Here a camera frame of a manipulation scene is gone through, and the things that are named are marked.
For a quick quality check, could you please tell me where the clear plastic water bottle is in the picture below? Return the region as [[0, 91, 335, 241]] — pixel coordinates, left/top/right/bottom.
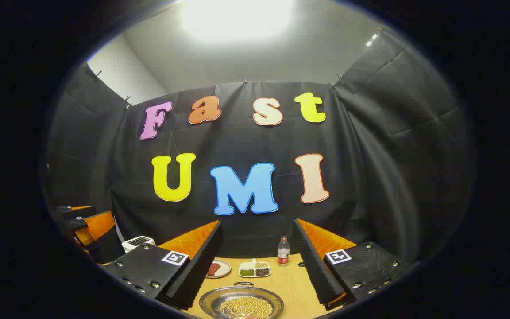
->
[[277, 236, 290, 267]]

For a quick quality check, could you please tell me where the black backdrop cloth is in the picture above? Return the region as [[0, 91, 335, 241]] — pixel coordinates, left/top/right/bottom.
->
[[45, 29, 477, 266]]

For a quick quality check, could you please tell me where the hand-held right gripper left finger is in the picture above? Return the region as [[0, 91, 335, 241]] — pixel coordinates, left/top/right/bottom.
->
[[102, 220, 224, 311]]

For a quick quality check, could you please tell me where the white divided tray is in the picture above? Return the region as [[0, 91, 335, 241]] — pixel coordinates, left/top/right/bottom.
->
[[238, 259, 271, 278]]

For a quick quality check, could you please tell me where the pile of soybeans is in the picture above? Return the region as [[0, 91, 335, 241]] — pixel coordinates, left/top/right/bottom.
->
[[220, 296, 274, 319]]

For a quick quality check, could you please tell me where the round white plate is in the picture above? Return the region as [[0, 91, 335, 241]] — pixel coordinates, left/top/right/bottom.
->
[[205, 259, 232, 279]]

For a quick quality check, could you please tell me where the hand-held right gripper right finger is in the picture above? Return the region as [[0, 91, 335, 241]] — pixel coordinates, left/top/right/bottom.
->
[[293, 218, 408, 311]]

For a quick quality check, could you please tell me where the ceiling light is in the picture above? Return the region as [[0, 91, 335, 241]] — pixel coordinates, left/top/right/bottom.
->
[[180, 0, 295, 43]]

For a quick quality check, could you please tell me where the stainless steel pot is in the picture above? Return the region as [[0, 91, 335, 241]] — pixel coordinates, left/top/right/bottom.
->
[[199, 282, 285, 319]]

